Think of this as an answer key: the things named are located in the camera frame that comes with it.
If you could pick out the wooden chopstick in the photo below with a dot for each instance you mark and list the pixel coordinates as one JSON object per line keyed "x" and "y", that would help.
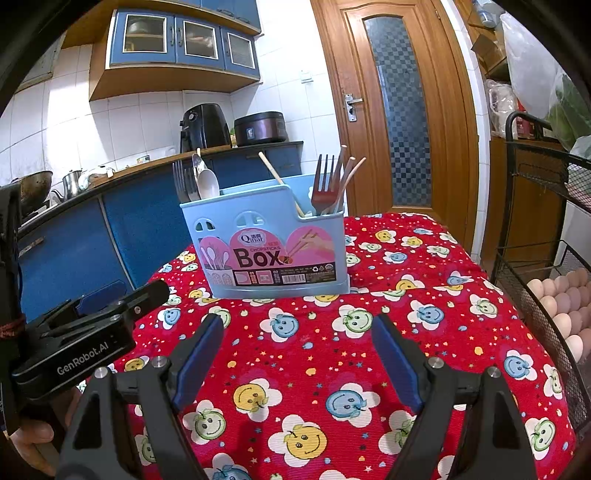
{"x": 277, "y": 177}
{"x": 343, "y": 161}

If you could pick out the small steel fork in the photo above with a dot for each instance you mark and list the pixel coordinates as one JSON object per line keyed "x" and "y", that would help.
{"x": 178, "y": 184}

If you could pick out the wooden niche shelf cabinet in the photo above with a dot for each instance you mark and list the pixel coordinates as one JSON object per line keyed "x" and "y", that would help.
{"x": 508, "y": 194}

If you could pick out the dark rice cooker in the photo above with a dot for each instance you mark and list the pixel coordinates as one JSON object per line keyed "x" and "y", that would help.
{"x": 261, "y": 129}

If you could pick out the white light switch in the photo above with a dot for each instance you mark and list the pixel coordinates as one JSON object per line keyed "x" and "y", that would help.
{"x": 306, "y": 77}

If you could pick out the wooden door with glass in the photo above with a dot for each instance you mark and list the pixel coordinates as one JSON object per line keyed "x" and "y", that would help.
{"x": 351, "y": 161}

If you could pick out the red packets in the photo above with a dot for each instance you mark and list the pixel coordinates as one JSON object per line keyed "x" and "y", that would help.
{"x": 520, "y": 125}

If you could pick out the blue and wood wall cabinet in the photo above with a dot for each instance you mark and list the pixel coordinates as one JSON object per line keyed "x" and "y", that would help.
{"x": 138, "y": 83}

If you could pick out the cardboard box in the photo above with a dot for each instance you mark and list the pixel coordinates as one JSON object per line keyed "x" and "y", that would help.
{"x": 489, "y": 50}

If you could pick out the grey range hood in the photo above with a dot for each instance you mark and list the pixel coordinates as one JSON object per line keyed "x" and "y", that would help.
{"x": 44, "y": 64}

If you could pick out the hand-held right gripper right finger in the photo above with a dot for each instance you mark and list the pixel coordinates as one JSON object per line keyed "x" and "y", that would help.
{"x": 397, "y": 364}

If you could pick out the white cloth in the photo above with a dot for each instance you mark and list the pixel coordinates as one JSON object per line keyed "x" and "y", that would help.
{"x": 99, "y": 174}

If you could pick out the white plastic bag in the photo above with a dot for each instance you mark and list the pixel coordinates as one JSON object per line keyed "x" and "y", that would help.
{"x": 531, "y": 69}

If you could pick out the blue base cabinet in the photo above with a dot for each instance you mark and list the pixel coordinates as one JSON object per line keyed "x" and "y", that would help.
{"x": 115, "y": 221}

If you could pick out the red smiley-print tablecloth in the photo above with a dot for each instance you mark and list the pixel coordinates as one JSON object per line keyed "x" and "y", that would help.
{"x": 304, "y": 369}

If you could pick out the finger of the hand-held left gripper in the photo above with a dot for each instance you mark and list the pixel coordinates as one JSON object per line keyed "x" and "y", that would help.
{"x": 97, "y": 304}
{"x": 147, "y": 295}

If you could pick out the person's left hand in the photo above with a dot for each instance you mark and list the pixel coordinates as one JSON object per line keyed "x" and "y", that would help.
{"x": 34, "y": 445}

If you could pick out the large steel fork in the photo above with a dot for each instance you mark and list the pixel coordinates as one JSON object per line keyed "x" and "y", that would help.
{"x": 323, "y": 198}

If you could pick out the steel kettle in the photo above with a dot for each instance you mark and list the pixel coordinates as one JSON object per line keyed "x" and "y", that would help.
{"x": 74, "y": 184}

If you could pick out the tray of eggs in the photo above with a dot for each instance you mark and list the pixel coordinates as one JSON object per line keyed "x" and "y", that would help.
{"x": 563, "y": 300}

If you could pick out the steel spoon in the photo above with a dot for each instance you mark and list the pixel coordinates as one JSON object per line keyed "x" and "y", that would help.
{"x": 197, "y": 166}

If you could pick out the dark metal wok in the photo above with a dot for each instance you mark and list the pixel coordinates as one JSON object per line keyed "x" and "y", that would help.
{"x": 37, "y": 189}

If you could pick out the beige chopstick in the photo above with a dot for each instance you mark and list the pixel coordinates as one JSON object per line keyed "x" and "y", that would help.
{"x": 355, "y": 168}

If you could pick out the black air fryer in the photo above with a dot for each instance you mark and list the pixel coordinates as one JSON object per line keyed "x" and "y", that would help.
{"x": 203, "y": 127}

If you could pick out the bag of green vegetables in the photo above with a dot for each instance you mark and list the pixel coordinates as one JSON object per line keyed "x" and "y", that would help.
{"x": 572, "y": 115}

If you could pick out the light blue plastic utensil box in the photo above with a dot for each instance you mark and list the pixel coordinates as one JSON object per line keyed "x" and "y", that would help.
{"x": 332, "y": 230}

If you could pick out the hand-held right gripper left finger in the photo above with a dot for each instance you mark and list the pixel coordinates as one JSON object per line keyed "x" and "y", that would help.
{"x": 198, "y": 360}

